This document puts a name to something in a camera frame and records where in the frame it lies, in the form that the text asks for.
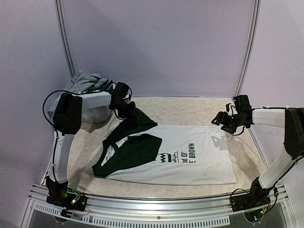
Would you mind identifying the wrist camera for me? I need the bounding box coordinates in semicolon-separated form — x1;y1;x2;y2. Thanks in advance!
226;95;252;115
114;82;130;98

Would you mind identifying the aluminium front rail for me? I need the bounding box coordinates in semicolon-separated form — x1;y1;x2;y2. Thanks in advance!
21;184;297;228

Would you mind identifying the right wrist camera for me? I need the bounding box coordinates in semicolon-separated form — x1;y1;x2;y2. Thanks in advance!
226;95;252;115

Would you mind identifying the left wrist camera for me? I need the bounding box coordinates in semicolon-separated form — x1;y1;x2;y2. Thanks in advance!
114;82;130;98

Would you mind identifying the grey garment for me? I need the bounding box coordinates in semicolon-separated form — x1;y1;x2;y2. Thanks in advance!
47;70;115;121

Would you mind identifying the left aluminium corner post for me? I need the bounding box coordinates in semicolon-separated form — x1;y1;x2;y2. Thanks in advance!
54;0;76;78

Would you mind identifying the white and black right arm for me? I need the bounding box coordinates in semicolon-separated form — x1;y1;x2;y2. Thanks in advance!
211;105;304;207

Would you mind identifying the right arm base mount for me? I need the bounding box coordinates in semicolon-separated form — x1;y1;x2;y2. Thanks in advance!
229;189;271;223

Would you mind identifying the white and green raglan shirt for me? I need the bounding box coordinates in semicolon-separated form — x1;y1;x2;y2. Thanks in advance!
92;109;236;186

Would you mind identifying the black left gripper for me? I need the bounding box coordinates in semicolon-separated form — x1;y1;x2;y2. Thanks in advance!
113;100;136;118

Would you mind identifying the right aluminium corner post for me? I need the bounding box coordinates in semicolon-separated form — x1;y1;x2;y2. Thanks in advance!
233;0;261;98

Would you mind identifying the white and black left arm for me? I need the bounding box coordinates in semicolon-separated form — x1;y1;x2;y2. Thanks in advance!
46;82;135;206

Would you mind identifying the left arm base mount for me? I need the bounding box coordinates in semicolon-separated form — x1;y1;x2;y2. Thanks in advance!
46;185;88;217

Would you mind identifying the white plastic laundry basket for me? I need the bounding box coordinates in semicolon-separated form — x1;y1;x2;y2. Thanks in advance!
82;106;112;124

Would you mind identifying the aluminium corner post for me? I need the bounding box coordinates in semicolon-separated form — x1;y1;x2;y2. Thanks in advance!
233;0;261;98
54;0;76;78

